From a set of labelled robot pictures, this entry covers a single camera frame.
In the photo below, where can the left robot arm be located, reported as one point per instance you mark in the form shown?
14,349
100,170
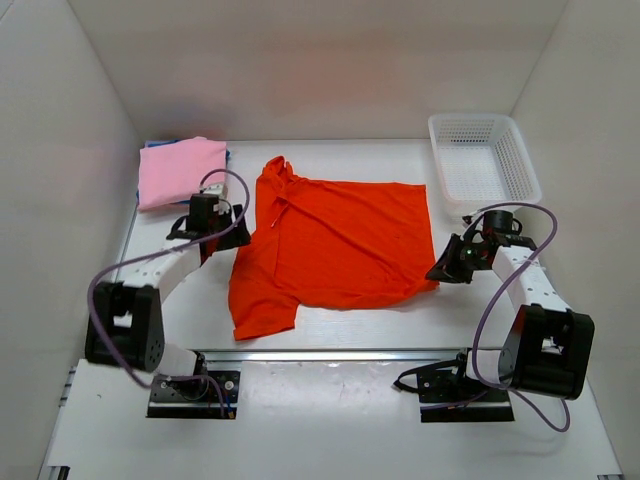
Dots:
126,327

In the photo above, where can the pink folded t shirt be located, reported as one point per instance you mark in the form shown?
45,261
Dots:
181,172

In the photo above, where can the orange t shirt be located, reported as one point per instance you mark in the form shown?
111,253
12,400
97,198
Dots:
328,244

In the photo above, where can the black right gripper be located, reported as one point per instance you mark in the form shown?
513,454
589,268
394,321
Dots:
446,269

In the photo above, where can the blue folded t shirt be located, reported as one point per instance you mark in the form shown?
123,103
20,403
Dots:
228,152

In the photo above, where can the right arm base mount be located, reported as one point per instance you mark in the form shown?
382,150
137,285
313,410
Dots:
447,394

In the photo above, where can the white perforated plastic basket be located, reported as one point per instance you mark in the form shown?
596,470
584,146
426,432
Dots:
481,159

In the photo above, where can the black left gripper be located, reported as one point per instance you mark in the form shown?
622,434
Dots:
239,236

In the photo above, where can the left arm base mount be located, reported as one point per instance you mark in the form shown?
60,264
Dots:
198,399

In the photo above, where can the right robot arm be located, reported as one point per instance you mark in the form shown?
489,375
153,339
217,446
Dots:
547,349

